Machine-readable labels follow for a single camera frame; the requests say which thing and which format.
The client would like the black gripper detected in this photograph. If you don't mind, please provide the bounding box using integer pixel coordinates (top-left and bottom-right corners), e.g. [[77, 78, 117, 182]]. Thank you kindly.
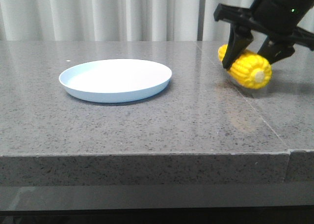
[[214, 0, 314, 70]]

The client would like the yellow corn cob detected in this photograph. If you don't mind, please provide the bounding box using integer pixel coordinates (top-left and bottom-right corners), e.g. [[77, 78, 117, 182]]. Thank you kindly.
[[227, 50, 272, 89]]

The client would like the light blue round plate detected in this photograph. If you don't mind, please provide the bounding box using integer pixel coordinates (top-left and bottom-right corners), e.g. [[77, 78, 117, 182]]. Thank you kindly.
[[59, 59, 172, 103]]

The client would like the white pleated curtain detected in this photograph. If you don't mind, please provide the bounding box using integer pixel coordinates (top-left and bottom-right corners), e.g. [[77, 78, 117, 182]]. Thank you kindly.
[[0, 0, 253, 41]]

